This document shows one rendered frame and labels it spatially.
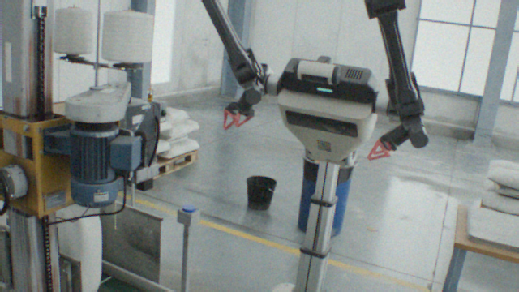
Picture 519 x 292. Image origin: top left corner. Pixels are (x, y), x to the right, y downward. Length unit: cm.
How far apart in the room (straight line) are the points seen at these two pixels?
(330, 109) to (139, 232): 117
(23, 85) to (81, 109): 23
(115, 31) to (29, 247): 78
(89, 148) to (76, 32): 44
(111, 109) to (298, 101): 76
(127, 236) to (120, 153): 108
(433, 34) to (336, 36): 200
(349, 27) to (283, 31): 150
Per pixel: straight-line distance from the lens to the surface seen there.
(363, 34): 953
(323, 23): 977
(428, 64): 932
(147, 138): 185
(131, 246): 241
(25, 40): 146
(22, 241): 167
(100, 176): 142
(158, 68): 840
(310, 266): 217
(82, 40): 163
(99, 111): 133
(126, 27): 143
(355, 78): 169
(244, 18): 1009
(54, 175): 155
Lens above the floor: 167
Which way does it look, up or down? 15 degrees down
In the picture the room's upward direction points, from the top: 6 degrees clockwise
